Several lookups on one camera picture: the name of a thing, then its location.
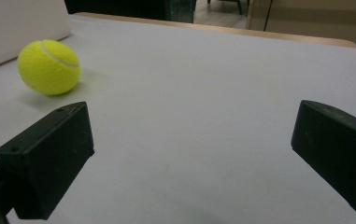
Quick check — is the beige wooden cabinet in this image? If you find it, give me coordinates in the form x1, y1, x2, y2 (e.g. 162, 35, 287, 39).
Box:
247, 0, 356, 47

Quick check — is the white plastic bin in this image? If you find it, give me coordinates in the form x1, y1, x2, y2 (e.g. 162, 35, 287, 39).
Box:
0, 0, 73, 74

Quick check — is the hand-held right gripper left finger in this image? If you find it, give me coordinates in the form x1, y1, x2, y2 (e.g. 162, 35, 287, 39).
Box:
0, 101, 95, 221

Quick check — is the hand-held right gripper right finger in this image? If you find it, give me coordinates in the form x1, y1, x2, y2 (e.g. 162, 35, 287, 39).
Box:
291, 99, 356, 216

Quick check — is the yellow tennis ball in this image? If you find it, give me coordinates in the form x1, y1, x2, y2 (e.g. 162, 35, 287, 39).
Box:
17, 38, 82, 96

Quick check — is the black glass-edged cabinet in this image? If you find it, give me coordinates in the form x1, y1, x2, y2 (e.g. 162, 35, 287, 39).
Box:
64, 0, 197, 24

